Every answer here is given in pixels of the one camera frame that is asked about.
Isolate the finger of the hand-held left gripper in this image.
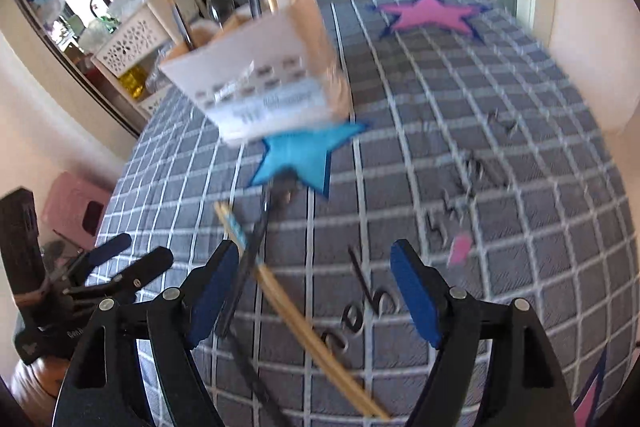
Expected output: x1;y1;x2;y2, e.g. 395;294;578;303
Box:
70;232;133;278
60;246;175;308

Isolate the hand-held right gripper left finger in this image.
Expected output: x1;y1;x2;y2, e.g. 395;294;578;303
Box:
52;238;241;427

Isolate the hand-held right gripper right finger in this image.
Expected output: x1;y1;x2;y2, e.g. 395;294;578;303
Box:
390;238;576;427

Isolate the blue patterned bamboo chopstick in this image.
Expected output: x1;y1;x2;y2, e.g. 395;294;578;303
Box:
214;202;391;420

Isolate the beige plastic utensil holder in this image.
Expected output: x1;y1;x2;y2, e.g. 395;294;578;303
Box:
159;0;353;145

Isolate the person's left forearm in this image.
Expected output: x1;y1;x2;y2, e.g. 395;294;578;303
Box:
7;354;68;413

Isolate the pink plastic stool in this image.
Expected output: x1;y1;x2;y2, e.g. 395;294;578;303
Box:
42;172;113;250

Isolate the yellow oil bottle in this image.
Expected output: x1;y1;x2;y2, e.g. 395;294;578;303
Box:
119;67;148;100

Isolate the crumpled clear plastic bag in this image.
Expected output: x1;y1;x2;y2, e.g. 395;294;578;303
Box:
145;52;173;92

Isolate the grey checkered star tablecloth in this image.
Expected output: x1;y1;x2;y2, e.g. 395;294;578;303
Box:
85;0;631;427

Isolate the beige plastic storage cart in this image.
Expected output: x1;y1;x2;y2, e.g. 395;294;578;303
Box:
90;4;201;118

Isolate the white plastic bag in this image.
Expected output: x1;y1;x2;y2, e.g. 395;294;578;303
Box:
77;19;118;52

